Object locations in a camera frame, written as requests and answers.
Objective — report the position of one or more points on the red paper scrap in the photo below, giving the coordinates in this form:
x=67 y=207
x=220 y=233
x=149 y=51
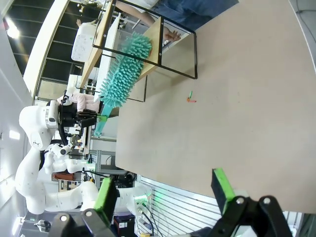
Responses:
x=194 y=101

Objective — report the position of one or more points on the person in white t-shirt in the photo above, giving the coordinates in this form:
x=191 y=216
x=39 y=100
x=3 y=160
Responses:
x=192 y=12

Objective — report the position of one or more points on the white rectangular box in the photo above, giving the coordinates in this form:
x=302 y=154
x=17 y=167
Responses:
x=82 y=42

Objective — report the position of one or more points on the two-tier wood and metal shelf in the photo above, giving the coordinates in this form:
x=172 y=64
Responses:
x=156 y=42

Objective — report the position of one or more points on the black and red box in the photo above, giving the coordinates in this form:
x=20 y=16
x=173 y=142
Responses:
x=123 y=221

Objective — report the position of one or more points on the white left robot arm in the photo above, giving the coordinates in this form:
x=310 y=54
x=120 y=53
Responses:
x=27 y=172

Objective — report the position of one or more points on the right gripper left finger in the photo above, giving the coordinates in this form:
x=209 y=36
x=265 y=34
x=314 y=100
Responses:
x=106 y=197

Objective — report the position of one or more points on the teal microfibre duster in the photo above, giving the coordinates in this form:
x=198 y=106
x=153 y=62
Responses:
x=118 y=81

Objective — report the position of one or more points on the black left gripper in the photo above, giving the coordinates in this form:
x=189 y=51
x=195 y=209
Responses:
x=69 y=116

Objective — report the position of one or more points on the person's left hand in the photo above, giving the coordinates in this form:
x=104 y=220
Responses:
x=172 y=35

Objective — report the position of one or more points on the person's left forearm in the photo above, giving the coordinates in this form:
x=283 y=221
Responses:
x=142 y=15

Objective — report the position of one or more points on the green paper scrap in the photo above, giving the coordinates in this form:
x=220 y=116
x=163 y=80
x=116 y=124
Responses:
x=190 y=94

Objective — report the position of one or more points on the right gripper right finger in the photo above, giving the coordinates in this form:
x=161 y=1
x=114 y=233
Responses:
x=223 y=187

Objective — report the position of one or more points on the metal connector plate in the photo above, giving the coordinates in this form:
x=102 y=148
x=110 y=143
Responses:
x=143 y=202

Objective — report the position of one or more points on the small white background robot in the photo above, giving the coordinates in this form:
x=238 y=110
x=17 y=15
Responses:
x=58 y=158

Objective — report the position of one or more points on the white slatted panel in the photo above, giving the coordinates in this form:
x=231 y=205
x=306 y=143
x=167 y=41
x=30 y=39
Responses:
x=177 y=212

